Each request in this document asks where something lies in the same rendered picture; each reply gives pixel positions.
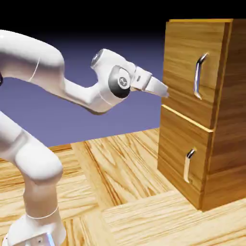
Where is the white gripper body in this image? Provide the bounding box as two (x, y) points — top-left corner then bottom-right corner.
(146, 76), (170, 98)

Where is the large wooden cabinet door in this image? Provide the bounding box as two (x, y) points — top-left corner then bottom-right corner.
(161, 21), (231, 129)

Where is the small wooden cabinet door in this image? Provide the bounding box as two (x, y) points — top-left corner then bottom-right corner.
(157, 105), (213, 210)

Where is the light wooden cabinet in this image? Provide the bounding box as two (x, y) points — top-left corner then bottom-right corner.
(157, 18), (246, 212)

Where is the long curved metal handle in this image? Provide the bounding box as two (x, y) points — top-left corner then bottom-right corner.
(193, 52), (209, 100)

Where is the short curved metal handle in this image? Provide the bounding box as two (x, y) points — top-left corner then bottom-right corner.
(183, 148), (196, 184)

